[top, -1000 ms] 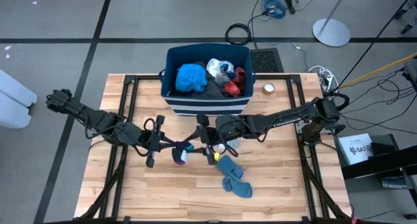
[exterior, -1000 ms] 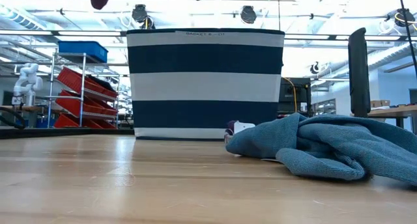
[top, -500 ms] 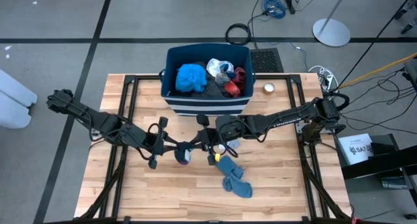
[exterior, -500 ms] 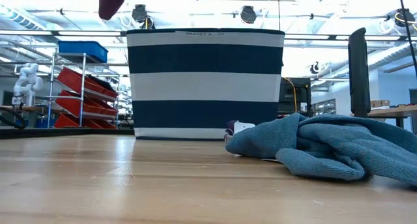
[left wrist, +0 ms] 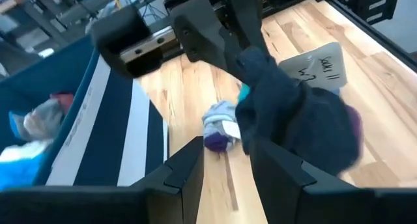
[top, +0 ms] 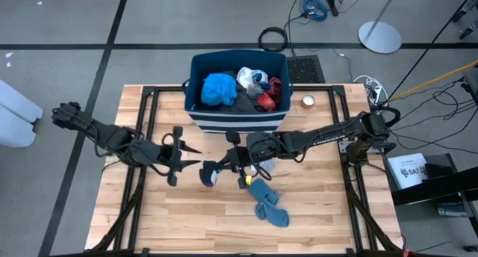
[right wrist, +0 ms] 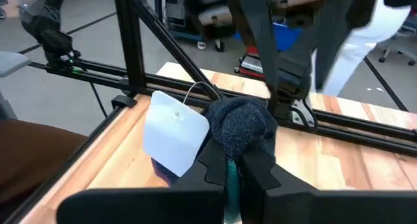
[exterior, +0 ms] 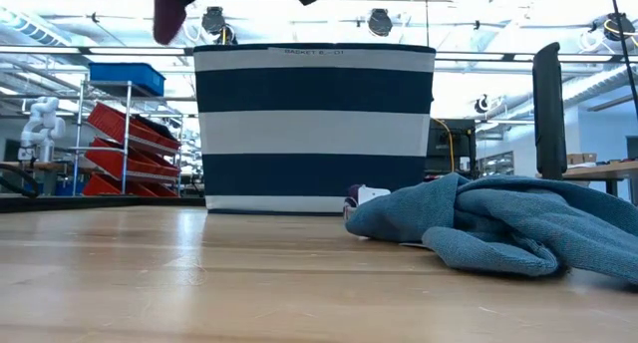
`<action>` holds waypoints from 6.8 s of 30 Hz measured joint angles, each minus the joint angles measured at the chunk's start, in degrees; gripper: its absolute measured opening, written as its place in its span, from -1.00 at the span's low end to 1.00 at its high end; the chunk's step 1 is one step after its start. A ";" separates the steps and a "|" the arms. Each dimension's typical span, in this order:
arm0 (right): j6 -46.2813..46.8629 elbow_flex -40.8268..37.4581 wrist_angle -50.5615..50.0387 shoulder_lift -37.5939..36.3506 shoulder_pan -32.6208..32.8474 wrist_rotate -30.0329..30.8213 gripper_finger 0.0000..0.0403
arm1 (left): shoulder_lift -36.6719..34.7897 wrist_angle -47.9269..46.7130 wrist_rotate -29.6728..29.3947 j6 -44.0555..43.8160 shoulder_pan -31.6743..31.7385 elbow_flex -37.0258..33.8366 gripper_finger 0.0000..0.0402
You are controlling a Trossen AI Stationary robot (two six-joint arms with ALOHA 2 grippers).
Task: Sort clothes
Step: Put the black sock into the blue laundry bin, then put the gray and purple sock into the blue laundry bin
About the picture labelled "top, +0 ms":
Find coiled black cable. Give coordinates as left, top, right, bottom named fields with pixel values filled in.
left=257, top=26, right=289, bottom=54

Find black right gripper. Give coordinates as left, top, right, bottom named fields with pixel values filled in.
left=213, top=129, right=287, bottom=191

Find black power strip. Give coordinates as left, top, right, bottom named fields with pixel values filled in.
left=326, top=0, right=340, bottom=18

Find blue coiled cable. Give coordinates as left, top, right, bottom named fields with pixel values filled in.
left=298, top=0, right=330, bottom=23

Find white printed box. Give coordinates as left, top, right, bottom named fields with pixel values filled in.
left=386, top=152, right=430, bottom=191

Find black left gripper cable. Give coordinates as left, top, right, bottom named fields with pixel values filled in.
left=161, top=131, right=177, bottom=148

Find navy white striped fabric basket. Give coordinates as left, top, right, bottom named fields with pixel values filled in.
left=181, top=49, right=295, bottom=134

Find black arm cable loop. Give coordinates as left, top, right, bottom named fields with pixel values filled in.
left=376, top=105, right=402, bottom=129

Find grey round-base floor stand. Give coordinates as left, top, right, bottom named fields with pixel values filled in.
left=357, top=0, right=403, bottom=55

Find turquoise shirt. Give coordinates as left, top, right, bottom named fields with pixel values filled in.
left=200, top=72, right=238, bottom=108

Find black cart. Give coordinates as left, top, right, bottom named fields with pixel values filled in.
left=390, top=152, right=478, bottom=228

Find grey beige blue-toed sock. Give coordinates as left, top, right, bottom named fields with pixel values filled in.
left=246, top=72, right=270, bottom=100

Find coral red sock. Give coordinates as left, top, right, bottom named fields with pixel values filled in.
left=256, top=92, right=277, bottom=113

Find yellow cable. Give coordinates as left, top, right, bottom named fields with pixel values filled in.
left=387, top=60, right=478, bottom=103

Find black table frame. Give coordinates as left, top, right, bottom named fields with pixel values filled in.
left=85, top=84, right=404, bottom=257

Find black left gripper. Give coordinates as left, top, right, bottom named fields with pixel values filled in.
left=164, top=125, right=203, bottom=188

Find white sock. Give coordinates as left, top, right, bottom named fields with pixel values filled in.
left=236, top=66, right=270, bottom=90

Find light blue sock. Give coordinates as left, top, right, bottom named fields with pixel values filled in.
left=246, top=178, right=291, bottom=229

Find dark grey trousers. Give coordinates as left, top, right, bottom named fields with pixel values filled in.
left=220, top=70, right=268, bottom=114

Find white rounded foam block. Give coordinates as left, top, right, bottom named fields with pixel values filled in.
left=0, top=79, right=44, bottom=149

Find maroon shirt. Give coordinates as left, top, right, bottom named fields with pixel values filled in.
left=267, top=76, right=283, bottom=104

